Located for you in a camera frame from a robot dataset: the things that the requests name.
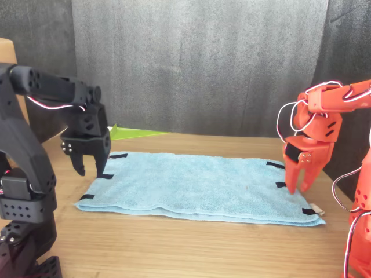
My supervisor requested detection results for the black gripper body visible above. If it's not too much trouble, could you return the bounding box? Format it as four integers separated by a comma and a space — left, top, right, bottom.
60, 130, 112, 163

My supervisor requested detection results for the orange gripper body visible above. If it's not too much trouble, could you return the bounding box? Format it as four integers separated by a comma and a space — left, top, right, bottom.
282, 134, 334, 172

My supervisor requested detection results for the light blue towel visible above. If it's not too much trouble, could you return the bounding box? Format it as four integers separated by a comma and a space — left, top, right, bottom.
74, 151, 326, 228

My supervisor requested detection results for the lime green plastic sheet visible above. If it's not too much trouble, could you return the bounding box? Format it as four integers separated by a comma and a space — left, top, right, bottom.
107, 123, 172, 142

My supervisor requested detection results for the dark grey foam panel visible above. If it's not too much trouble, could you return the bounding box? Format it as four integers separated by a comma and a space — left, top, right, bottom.
314, 0, 371, 201
0, 0, 77, 143

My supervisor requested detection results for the brown cardboard box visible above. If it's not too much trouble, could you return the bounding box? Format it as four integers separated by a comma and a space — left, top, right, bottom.
0, 37, 31, 125

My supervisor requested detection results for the light grey foam panel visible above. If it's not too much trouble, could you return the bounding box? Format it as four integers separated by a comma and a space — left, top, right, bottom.
71, 0, 330, 138

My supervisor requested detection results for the orange arm base wire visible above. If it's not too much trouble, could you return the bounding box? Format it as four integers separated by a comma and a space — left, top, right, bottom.
331, 167, 371, 278

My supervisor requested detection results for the orange arm wrist wire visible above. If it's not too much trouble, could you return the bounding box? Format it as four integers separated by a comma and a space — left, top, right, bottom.
276, 80, 371, 145

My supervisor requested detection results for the black arm wrist wire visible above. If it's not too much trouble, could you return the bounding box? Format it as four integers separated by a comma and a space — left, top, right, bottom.
26, 96, 88, 112

